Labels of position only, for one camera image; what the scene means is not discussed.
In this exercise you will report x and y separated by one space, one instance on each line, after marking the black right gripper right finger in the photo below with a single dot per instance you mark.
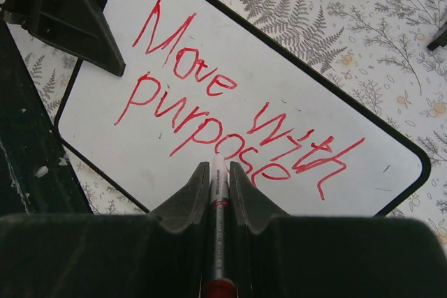
280 255

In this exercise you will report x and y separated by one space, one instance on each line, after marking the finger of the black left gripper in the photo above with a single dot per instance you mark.
77 27

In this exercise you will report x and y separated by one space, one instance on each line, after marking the white marker pen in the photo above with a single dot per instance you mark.
218 279

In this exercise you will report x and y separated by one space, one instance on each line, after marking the floral patterned table mat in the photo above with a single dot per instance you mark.
379 61

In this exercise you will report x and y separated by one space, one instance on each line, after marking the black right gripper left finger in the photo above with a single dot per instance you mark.
159 254

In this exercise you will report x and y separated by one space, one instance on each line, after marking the black framed whiteboard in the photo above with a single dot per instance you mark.
200 80

